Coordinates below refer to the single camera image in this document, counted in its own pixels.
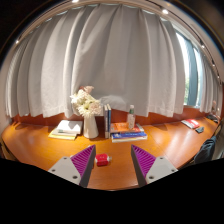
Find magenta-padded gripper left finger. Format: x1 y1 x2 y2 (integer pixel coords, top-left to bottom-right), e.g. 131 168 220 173
47 143 97 188

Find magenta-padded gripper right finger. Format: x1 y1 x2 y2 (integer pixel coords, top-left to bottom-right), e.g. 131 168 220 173
130 144 179 188

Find white and red charger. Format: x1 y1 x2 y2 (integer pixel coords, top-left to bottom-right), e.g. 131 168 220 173
94 153 113 167

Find thin yellow book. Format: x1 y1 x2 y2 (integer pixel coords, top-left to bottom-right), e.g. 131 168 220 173
48 132 78 141

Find thin cream book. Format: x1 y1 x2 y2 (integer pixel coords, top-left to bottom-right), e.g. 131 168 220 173
51 128 79 138

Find white flat book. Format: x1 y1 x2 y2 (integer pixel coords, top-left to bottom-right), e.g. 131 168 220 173
111 136 149 144

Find thick white book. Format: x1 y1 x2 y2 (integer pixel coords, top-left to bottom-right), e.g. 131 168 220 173
55 119 84 136

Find white ceramic vase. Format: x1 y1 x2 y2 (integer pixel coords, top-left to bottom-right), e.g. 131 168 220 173
82 113 100 140

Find black chair back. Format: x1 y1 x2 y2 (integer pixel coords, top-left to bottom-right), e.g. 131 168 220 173
193 135 218 165

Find orange flat book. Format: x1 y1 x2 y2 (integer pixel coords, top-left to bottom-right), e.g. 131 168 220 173
110 121 145 134

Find clear bottle with green cap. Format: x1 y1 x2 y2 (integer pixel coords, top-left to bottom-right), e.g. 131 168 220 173
126 104 137 131

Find dark grey upright book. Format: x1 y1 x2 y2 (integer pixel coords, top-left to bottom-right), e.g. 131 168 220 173
103 104 109 140

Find red and white packet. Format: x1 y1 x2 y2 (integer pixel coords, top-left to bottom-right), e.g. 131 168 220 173
180 118 201 130

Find blue upright book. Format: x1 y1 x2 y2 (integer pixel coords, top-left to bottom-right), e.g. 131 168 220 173
107 103 113 139

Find white flower bouquet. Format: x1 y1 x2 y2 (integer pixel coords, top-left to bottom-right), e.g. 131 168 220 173
69 85 103 119

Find glass window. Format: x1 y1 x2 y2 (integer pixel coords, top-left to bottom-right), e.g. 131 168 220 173
175 30 205 108

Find white curtain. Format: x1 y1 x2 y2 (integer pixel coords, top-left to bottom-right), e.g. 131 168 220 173
4 3 222 119

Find recessed ceiling lights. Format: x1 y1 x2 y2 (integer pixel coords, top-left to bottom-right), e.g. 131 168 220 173
14 0 216 68

